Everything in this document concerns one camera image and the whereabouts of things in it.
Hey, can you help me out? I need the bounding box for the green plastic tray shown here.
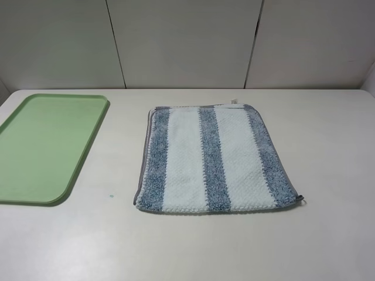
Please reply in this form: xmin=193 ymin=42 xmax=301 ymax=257
xmin=1 ymin=94 xmax=110 ymax=205

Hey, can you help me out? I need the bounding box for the blue white striped towel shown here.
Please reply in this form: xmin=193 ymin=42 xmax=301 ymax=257
xmin=133 ymin=103 xmax=303 ymax=214

